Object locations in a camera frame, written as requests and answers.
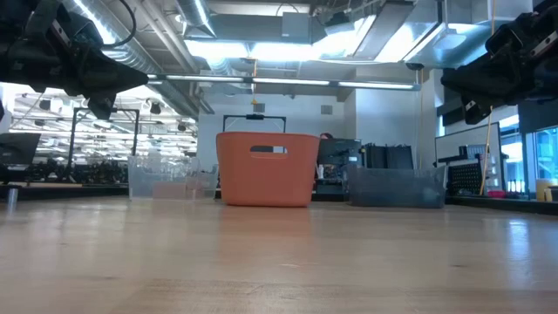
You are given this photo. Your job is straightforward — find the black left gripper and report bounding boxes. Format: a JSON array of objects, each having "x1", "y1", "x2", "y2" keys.
[{"x1": 0, "y1": 0, "x2": 150, "y2": 122}]

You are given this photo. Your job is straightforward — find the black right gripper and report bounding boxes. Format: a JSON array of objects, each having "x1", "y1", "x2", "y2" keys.
[{"x1": 439, "y1": 10, "x2": 558, "y2": 126}]

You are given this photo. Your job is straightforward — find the white partition panel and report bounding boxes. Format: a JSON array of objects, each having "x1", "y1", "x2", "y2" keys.
[{"x1": 433, "y1": 121, "x2": 504, "y2": 196}]

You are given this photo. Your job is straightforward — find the black pegboard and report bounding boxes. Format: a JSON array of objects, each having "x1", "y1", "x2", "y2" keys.
[{"x1": 446, "y1": 160, "x2": 484, "y2": 197}]

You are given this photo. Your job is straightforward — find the black background robot arms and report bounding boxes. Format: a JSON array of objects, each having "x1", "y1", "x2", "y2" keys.
[{"x1": 24, "y1": 158, "x2": 134, "y2": 186}]

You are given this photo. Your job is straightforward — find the clear plastic bin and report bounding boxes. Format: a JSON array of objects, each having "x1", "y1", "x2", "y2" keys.
[{"x1": 126, "y1": 154, "x2": 221, "y2": 201}]

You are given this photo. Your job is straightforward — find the dark computer monitor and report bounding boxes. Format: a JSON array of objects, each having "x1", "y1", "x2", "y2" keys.
[{"x1": 0, "y1": 132, "x2": 42, "y2": 167}]

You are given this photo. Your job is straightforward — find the black equipment cases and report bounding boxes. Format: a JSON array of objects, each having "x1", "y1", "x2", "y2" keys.
[{"x1": 362, "y1": 143, "x2": 415, "y2": 171}]

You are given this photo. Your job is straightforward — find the grey translucent plastic bin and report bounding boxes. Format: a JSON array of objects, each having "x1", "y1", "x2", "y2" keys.
[{"x1": 344, "y1": 163, "x2": 449, "y2": 209}]

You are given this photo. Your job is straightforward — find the black screen behind bins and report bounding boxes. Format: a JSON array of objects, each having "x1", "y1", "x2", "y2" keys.
[{"x1": 316, "y1": 137, "x2": 364, "y2": 168}]

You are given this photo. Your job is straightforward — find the long ceiling light bar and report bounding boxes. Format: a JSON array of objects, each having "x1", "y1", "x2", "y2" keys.
[{"x1": 146, "y1": 72, "x2": 422, "y2": 92}]

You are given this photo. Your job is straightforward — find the orange plastic bin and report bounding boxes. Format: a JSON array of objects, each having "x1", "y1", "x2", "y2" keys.
[{"x1": 215, "y1": 131, "x2": 323, "y2": 208}]

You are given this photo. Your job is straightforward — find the grey ceiling box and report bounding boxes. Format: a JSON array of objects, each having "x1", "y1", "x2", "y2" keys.
[{"x1": 280, "y1": 10, "x2": 312, "y2": 44}]

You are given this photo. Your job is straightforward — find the black robot station frame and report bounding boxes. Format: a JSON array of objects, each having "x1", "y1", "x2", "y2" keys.
[{"x1": 66, "y1": 106, "x2": 141, "y2": 172}]

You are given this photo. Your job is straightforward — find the hanging yellow cable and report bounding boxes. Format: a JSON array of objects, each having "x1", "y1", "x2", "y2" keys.
[{"x1": 478, "y1": 0, "x2": 497, "y2": 197}]

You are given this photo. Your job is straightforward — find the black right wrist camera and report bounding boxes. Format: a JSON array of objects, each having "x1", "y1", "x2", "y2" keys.
[{"x1": 484, "y1": 23, "x2": 526, "y2": 63}]

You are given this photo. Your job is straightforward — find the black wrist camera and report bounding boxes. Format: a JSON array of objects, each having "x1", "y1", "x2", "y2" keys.
[
  {"x1": 484, "y1": 23, "x2": 526, "y2": 63},
  {"x1": 59, "y1": 7, "x2": 106, "y2": 51}
]

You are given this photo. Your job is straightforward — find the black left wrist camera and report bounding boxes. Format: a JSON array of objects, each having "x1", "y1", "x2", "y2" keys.
[{"x1": 59, "y1": 7, "x2": 106, "y2": 51}]

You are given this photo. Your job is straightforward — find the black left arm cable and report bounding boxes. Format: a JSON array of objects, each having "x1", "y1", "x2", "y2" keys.
[{"x1": 101, "y1": 0, "x2": 138, "y2": 50}]

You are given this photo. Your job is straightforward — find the black table edge rail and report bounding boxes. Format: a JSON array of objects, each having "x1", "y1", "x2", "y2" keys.
[{"x1": 0, "y1": 184, "x2": 558, "y2": 216}]

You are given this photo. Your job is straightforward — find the silver metal post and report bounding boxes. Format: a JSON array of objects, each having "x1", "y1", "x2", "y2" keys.
[{"x1": 5, "y1": 186, "x2": 20, "y2": 215}]

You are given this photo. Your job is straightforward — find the thin yellow pendant cord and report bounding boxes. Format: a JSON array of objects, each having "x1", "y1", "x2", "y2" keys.
[{"x1": 249, "y1": 58, "x2": 260, "y2": 106}]

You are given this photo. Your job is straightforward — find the black frame with camera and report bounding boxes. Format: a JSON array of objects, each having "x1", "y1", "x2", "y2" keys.
[{"x1": 221, "y1": 113, "x2": 288, "y2": 134}]

